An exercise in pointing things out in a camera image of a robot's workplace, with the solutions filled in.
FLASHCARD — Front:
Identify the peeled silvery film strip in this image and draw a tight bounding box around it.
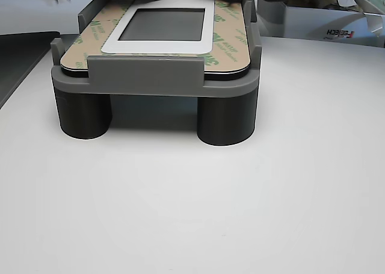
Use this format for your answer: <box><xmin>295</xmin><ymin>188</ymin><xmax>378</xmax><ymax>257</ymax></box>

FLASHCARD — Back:
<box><xmin>329</xmin><ymin>0</ymin><xmax>385</xmax><ymax>39</ymax></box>

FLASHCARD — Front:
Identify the white display panel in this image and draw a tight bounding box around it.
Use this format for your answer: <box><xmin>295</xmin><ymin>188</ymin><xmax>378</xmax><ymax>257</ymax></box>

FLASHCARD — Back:
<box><xmin>60</xmin><ymin>0</ymin><xmax>253</xmax><ymax>81</ymax></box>

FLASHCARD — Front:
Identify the gray printed fixture jig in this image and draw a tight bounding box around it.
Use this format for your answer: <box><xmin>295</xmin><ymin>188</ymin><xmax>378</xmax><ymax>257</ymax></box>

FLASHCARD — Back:
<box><xmin>50</xmin><ymin>0</ymin><xmax>263</xmax><ymax>148</ymax></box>

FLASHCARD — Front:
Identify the dark gray flat mat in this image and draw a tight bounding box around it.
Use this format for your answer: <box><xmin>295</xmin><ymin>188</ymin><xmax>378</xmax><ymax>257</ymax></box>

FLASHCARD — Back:
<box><xmin>0</xmin><ymin>31</ymin><xmax>61</xmax><ymax>108</ymax></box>

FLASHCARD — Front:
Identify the white cardboard box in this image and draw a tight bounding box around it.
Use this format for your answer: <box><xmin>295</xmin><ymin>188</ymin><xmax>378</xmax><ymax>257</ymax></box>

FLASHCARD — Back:
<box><xmin>257</xmin><ymin>0</ymin><xmax>385</xmax><ymax>49</ymax></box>

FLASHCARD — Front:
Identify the pale green container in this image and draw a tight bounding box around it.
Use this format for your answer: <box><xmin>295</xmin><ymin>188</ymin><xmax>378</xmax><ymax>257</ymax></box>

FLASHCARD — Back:
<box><xmin>359</xmin><ymin>0</ymin><xmax>385</xmax><ymax>16</ymax></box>

